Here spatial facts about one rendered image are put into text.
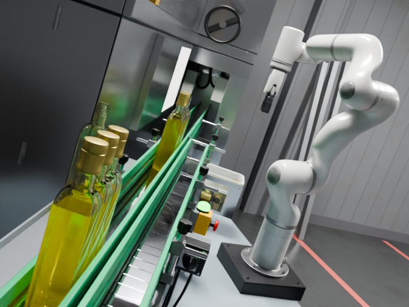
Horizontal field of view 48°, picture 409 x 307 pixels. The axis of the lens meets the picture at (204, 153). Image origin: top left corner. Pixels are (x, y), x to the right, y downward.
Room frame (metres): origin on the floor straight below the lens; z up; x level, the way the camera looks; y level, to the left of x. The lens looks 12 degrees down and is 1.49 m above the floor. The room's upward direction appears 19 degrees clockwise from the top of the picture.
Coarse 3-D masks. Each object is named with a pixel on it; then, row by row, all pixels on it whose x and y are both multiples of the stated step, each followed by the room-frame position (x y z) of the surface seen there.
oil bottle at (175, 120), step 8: (176, 112) 1.55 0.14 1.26; (168, 120) 1.54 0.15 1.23; (176, 120) 1.54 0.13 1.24; (184, 120) 1.59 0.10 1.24; (168, 128) 1.54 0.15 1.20; (176, 128) 1.54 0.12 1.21; (168, 136) 1.54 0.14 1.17; (176, 136) 1.54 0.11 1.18; (160, 144) 1.54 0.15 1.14; (168, 144) 1.54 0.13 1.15; (176, 144) 1.56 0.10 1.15; (160, 152) 1.54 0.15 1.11; (168, 152) 1.54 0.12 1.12; (160, 160) 1.54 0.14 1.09; (160, 168) 1.54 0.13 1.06
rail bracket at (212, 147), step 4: (188, 136) 1.87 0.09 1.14; (212, 136) 1.87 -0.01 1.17; (216, 136) 1.86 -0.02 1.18; (188, 140) 1.87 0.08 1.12; (192, 140) 1.87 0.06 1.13; (196, 140) 1.88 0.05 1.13; (212, 140) 1.87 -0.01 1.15; (216, 140) 1.87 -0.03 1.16; (200, 144) 1.87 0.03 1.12; (204, 144) 1.87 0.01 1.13; (208, 144) 1.87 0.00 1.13; (212, 144) 1.87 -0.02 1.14; (208, 148) 1.86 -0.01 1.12; (212, 148) 1.86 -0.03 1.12; (216, 148) 1.87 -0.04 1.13; (208, 152) 1.87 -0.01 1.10; (224, 152) 1.87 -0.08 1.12; (208, 156) 1.87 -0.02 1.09; (204, 160) 1.86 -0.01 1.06; (208, 160) 1.86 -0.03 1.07
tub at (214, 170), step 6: (210, 168) 2.06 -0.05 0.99; (216, 168) 2.06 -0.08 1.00; (222, 168) 2.07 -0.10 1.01; (210, 174) 1.90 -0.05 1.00; (216, 174) 1.91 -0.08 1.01; (222, 174) 2.06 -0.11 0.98; (228, 174) 2.06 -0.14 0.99; (234, 174) 2.06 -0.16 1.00; (240, 174) 2.06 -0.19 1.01; (228, 180) 1.90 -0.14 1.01; (240, 180) 2.01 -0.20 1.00
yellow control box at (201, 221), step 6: (192, 210) 1.42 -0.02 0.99; (210, 210) 1.47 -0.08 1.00; (192, 216) 1.41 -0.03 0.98; (198, 216) 1.41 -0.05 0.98; (204, 216) 1.41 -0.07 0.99; (210, 216) 1.41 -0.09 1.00; (192, 222) 1.41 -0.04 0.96; (198, 222) 1.41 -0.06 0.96; (204, 222) 1.41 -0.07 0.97; (210, 222) 1.44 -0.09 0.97; (192, 228) 1.41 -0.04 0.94; (198, 228) 1.41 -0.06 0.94; (204, 228) 1.41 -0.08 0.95; (204, 234) 1.41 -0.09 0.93
